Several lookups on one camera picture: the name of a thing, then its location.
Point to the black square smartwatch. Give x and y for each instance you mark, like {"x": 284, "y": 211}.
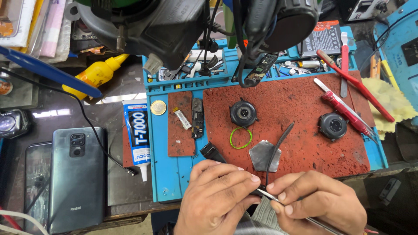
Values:
{"x": 11, "y": 123}

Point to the white power supply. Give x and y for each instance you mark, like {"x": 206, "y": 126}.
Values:
{"x": 365, "y": 9}

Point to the blue repair mat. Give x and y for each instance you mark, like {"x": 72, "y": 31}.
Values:
{"x": 163, "y": 163}

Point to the silver pentagon metal plate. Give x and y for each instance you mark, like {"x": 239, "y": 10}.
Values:
{"x": 261, "y": 156}

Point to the black round watch body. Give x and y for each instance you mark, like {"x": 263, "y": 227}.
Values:
{"x": 243, "y": 113}
{"x": 332, "y": 126}

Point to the heap of plastic packets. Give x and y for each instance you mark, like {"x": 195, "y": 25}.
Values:
{"x": 29, "y": 26}

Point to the blue work station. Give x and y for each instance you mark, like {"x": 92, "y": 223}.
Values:
{"x": 398, "y": 39}

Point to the large red felt mat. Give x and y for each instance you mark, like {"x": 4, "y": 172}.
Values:
{"x": 294, "y": 101}

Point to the small red felt mat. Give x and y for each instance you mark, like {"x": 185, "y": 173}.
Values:
{"x": 181, "y": 140}

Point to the small silver battery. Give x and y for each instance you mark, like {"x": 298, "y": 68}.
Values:
{"x": 183, "y": 119}

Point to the blue white glue tube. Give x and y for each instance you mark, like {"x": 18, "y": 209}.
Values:
{"x": 137, "y": 130}

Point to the small dark circuit board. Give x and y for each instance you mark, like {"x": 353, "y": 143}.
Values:
{"x": 197, "y": 117}

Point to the yellow cloth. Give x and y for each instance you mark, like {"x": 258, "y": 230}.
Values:
{"x": 392, "y": 101}

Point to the person's grey clothing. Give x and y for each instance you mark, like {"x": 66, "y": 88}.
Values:
{"x": 261, "y": 218}

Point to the blue flat bar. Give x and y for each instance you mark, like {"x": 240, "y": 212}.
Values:
{"x": 49, "y": 71}

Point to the yellow glue bottle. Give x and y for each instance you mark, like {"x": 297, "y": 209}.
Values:
{"x": 93, "y": 76}

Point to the long narrow circuit board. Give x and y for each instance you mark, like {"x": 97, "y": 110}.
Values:
{"x": 261, "y": 68}

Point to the person's left hand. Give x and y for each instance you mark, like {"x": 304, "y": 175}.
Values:
{"x": 209, "y": 202}

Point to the gold coin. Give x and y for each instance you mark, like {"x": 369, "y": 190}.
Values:
{"x": 158, "y": 107}

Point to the heap of small parts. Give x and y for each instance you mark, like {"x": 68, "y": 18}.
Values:
{"x": 303, "y": 67}

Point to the grey smartphone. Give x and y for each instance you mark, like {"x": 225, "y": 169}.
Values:
{"x": 76, "y": 182}

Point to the black microscope head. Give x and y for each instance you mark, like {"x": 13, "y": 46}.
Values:
{"x": 163, "y": 29}

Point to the person's right hand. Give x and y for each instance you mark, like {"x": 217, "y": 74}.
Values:
{"x": 326, "y": 205}

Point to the black phone battery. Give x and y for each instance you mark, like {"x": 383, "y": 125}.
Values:
{"x": 321, "y": 39}

